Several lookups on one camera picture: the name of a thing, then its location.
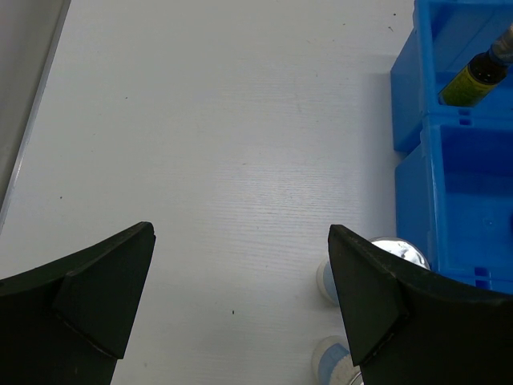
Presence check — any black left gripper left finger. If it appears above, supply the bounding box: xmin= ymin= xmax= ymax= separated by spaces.
xmin=1 ymin=222 xmax=156 ymax=384

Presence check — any silver-lid spice jar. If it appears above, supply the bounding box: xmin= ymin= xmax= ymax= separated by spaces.
xmin=311 ymin=335 xmax=364 ymax=385
xmin=316 ymin=237 xmax=430 ymax=306

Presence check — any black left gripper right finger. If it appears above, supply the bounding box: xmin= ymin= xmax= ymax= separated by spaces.
xmin=328 ymin=225 xmax=512 ymax=384

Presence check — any blue three-compartment plastic bin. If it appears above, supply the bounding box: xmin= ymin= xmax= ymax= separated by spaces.
xmin=390 ymin=1 xmax=512 ymax=293

